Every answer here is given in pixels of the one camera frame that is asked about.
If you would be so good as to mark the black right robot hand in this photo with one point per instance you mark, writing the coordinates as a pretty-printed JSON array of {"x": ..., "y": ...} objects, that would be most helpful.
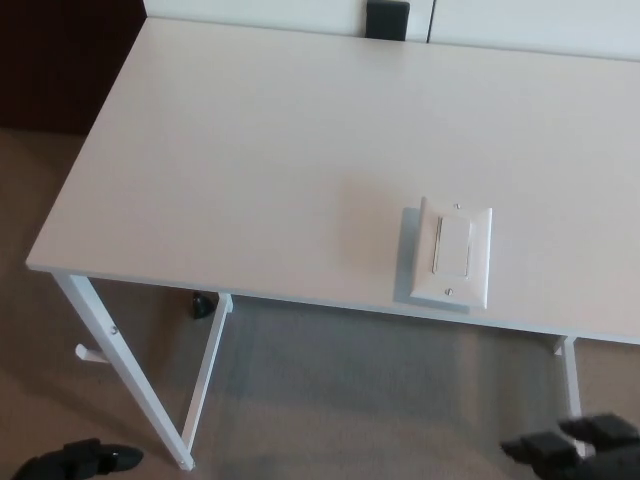
[{"x": 615, "y": 460}]

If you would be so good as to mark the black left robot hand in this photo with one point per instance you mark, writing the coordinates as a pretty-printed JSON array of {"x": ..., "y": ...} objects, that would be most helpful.
[{"x": 75, "y": 462}]

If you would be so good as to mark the white rocker light switch box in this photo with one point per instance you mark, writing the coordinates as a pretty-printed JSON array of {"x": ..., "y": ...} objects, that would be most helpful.
[{"x": 452, "y": 245}]

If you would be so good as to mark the white hook on table leg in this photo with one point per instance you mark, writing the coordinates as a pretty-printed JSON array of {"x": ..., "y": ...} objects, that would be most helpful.
[{"x": 90, "y": 354}]

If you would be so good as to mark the small black floor wedge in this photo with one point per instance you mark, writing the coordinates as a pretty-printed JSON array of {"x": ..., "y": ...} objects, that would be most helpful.
[{"x": 202, "y": 306}]

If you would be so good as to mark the white table with metal legs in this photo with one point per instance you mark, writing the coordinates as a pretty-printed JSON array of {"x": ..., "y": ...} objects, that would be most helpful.
[{"x": 250, "y": 175}]

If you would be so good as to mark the white cabinet row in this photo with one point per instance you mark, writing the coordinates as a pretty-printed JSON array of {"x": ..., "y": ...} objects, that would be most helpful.
[{"x": 250, "y": 10}]

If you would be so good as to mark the black rectangular wall plate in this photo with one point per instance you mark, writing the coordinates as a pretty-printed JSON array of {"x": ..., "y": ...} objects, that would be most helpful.
[{"x": 388, "y": 17}]

